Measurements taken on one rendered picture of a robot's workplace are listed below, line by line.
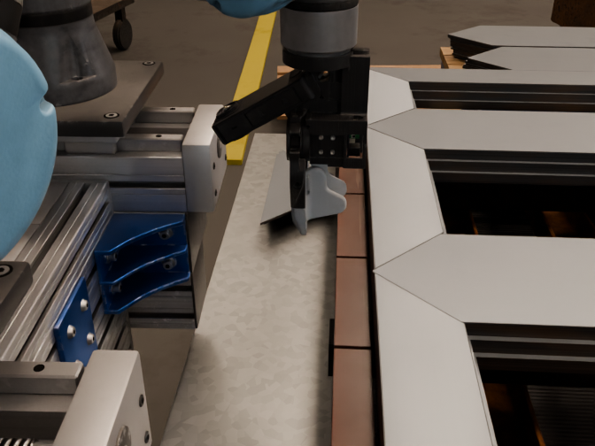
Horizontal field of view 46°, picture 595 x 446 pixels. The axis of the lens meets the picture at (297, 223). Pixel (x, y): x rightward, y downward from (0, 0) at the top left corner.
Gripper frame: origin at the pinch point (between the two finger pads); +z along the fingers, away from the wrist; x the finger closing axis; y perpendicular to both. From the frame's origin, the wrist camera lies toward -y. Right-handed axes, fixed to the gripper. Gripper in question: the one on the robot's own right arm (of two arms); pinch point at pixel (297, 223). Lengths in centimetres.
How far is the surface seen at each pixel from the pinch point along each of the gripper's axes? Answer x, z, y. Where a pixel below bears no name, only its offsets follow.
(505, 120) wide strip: 48, 6, 33
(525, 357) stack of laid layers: -10.9, 9.1, 24.4
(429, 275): -1.3, 5.7, 15.2
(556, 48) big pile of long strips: 100, 8, 55
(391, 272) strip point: -0.8, 5.7, 10.9
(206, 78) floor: 331, 93, -76
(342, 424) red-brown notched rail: -20.8, 9.6, 5.5
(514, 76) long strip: 73, 6, 40
